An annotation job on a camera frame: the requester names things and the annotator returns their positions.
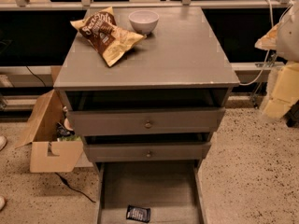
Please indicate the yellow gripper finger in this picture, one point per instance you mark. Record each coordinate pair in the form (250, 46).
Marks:
(269, 40)
(282, 90)

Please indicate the dark blue rxbar wrapper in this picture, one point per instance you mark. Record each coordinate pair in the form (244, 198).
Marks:
(138, 214)

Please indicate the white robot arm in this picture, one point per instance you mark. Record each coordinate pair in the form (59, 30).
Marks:
(288, 34)

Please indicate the grey top drawer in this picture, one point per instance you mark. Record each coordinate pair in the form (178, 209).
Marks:
(126, 122)

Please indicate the grey wooden drawer cabinet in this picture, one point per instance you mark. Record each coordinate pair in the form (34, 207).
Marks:
(181, 65)

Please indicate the grey middle drawer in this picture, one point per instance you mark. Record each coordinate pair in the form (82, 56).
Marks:
(147, 152)

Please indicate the grey open bottom drawer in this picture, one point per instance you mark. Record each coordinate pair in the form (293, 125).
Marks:
(170, 189)

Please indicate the white ceramic bowl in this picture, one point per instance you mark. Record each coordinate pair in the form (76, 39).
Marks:
(143, 21)

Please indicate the yellow brown chip bag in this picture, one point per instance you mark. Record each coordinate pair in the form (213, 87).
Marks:
(106, 37)

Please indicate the items inside cardboard box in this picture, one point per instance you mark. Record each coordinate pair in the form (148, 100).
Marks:
(64, 130)

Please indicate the open cardboard box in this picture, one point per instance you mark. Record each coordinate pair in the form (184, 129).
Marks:
(48, 155)

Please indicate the white shoe upper left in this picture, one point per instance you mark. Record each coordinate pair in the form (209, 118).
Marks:
(3, 142)

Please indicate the white shoe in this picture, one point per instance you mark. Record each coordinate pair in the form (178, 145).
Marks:
(3, 142)
(2, 202)

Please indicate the white shoe lower left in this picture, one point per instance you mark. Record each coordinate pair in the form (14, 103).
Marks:
(2, 202)

